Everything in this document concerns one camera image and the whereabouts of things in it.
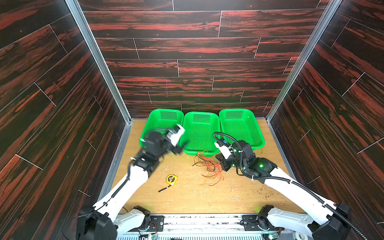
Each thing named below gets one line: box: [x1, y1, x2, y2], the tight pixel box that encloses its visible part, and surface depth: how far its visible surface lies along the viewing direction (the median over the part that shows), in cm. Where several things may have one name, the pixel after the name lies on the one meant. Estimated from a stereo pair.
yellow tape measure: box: [158, 174, 179, 193], surface depth 90 cm
